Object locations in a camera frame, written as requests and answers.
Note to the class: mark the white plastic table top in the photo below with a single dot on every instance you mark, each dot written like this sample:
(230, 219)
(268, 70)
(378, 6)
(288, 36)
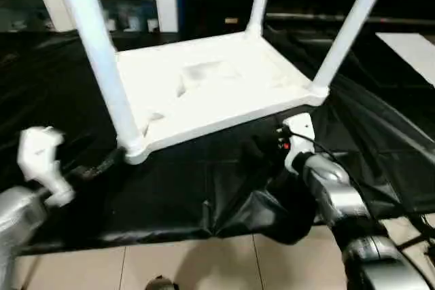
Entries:
(221, 100)

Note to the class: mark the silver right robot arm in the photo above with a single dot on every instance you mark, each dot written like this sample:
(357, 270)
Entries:
(343, 198)

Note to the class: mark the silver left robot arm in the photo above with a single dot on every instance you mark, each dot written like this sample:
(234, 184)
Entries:
(17, 222)

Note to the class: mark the black mat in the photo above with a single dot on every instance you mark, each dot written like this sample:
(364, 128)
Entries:
(170, 195)

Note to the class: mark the brown round object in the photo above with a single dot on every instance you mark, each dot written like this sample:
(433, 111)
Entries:
(159, 285)

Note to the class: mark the white flat board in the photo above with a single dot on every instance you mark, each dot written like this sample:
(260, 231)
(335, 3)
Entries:
(408, 49)

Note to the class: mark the black metal folding leg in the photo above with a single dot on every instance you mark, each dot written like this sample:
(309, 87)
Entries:
(413, 243)

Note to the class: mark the grey metal rail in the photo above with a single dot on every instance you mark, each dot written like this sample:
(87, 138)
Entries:
(299, 16)

